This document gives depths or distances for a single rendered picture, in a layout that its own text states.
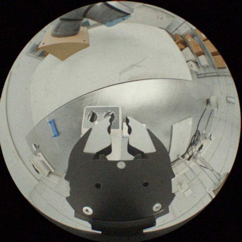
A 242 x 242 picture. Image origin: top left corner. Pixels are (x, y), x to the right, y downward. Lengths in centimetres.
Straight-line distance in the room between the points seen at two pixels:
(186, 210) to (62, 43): 107
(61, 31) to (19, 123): 137
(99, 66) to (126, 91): 15
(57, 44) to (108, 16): 21
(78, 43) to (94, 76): 20
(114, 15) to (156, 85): 34
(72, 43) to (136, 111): 42
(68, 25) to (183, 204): 108
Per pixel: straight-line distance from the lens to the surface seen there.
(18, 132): 151
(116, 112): 22
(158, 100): 31
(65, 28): 41
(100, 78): 29
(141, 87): 28
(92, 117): 22
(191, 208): 71
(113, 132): 21
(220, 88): 237
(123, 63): 31
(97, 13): 36
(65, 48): 41
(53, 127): 44
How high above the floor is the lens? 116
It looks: 74 degrees down
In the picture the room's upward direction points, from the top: 174 degrees clockwise
